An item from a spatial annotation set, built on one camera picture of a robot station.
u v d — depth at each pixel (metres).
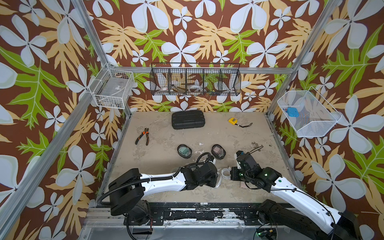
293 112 0.85
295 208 0.49
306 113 0.82
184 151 0.96
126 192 0.43
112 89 0.86
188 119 1.08
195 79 0.98
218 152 0.96
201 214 0.76
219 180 0.80
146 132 1.08
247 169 0.60
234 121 1.15
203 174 0.60
